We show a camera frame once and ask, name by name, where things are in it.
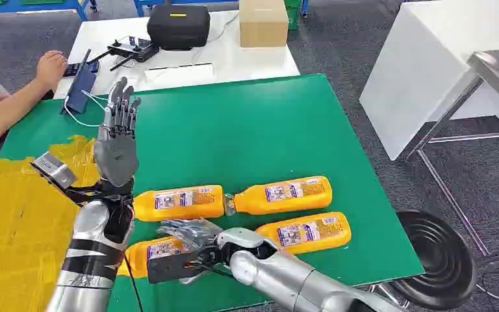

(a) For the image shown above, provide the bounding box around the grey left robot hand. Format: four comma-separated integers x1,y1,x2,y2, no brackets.
94,77,142,188

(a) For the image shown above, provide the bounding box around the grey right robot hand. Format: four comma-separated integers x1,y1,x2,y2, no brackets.
157,218,225,254

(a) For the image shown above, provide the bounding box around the orange drink bottle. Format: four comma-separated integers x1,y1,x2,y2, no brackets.
255,211,352,255
224,175,333,217
133,185,225,222
118,235,190,279

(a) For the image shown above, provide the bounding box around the dark blue tablet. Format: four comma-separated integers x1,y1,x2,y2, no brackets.
62,48,99,115

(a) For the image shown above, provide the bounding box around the black remote controller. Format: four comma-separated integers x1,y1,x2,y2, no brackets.
88,35,160,72

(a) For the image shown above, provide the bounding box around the person's hand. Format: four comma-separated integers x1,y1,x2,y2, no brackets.
36,51,69,89

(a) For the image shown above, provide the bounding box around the black carrying case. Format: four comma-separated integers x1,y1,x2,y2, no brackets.
147,5,211,51

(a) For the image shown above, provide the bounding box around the blue metal rack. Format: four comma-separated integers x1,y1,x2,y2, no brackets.
133,0,311,19

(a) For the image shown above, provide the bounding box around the white table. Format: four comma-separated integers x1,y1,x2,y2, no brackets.
53,10,301,100

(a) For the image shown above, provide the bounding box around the cardboard box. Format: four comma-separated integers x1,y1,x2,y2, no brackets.
238,0,290,48

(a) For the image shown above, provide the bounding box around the green crate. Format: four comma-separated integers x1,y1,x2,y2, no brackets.
283,0,303,31

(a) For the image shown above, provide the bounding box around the black round stool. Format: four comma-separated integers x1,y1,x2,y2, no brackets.
389,209,478,311

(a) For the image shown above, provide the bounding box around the white cabinet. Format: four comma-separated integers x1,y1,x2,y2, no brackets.
359,0,499,163

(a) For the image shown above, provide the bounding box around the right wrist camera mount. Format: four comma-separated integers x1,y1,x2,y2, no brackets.
147,248,229,285

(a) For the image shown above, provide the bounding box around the white cable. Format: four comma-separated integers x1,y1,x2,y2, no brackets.
63,90,109,128

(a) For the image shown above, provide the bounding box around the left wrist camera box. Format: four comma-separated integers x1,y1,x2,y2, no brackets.
31,151,78,190

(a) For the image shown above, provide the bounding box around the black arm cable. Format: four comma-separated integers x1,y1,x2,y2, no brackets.
122,253,145,312

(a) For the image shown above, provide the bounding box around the blue workbench frame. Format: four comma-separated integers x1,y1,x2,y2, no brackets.
0,0,99,21

